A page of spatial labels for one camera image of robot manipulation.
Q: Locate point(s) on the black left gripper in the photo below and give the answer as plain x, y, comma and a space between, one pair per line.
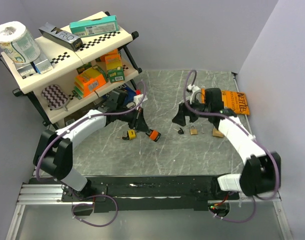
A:
141, 125

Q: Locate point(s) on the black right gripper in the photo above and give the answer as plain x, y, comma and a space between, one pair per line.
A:
179, 118

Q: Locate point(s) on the black head keys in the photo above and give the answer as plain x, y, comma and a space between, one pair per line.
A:
180, 131

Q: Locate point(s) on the yellow padlock with keys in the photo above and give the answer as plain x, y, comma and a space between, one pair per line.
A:
128, 135

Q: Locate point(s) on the orange padlock with keys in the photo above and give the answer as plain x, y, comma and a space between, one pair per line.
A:
154, 135

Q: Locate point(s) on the brass padlock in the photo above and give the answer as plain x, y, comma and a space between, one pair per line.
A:
193, 130
217, 134

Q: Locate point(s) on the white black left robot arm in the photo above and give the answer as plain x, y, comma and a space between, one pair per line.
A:
54, 153

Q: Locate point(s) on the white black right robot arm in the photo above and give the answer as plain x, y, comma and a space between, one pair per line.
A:
262, 169

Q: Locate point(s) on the blue Doritos chip bag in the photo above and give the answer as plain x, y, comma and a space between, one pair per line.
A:
128, 92

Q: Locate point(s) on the upright orange green box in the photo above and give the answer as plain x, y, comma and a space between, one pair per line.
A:
114, 68

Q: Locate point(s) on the orange Kettle chip bag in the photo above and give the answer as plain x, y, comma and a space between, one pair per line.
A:
236, 101

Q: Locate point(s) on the orange green sponge pack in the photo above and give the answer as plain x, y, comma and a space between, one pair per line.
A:
89, 81

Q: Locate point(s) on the brown cardboard box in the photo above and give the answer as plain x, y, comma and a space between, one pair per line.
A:
81, 112

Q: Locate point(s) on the cream three-tier shelf rack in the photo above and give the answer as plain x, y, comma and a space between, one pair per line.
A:
65, 63

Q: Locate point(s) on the teal toothpaste box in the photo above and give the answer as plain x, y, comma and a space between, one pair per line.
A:
93, 27

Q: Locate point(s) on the silver blue small box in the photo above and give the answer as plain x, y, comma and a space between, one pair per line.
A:
42, 65

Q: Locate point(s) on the dark grey long box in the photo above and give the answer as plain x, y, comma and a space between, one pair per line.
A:
61, 37

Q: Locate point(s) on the toilet paper roll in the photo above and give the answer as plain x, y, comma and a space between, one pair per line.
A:
18, 43

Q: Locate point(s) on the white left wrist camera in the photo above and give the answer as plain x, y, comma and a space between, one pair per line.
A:
139, 97

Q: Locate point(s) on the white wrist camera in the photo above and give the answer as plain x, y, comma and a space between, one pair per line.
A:
139, 97
193, 90

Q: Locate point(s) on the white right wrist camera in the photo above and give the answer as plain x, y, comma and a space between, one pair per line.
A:
193, 90

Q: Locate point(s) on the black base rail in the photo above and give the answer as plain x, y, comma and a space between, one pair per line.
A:
143, 193

